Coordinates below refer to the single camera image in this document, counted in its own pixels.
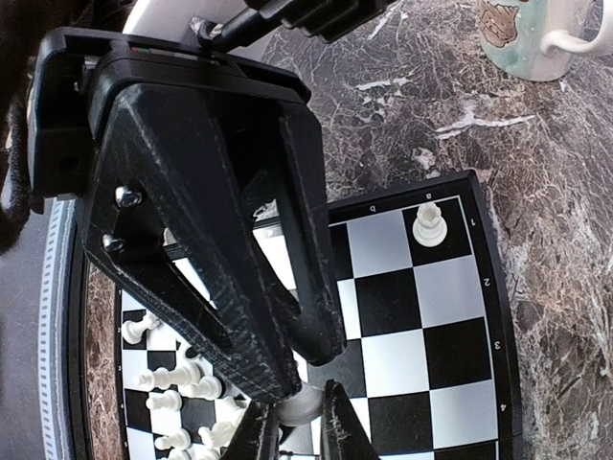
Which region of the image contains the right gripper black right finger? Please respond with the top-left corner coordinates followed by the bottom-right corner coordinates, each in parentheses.
top-left (278, 103), bottom-right (346, 365)

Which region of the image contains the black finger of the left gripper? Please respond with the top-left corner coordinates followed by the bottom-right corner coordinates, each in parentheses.
top-left (320, 379), bottom-right (374, 460)

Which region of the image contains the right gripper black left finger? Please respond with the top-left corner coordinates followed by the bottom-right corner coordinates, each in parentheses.
top-left (82, 83), bottom-right (301, 403)

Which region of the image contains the white pawn chess piece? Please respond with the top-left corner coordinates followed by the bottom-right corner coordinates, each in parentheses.
top-left (277, 381), bottom-right (324, 427)

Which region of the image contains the black silver chess board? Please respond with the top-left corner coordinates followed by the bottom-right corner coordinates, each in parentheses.
top-left (90, 171), bottom-right (523, 459)

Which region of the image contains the white rook chess piece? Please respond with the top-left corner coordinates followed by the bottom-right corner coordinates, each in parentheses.
top-left (412, 202), bottom-right (448, 247)

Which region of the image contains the cream floral mug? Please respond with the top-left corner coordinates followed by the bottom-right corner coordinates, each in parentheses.
top-left (476, 0), bottom-right (612, 81)

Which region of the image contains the white perforated cable duct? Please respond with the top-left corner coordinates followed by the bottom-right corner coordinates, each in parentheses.
top-left (37, 199), bottom-right (75, 459)

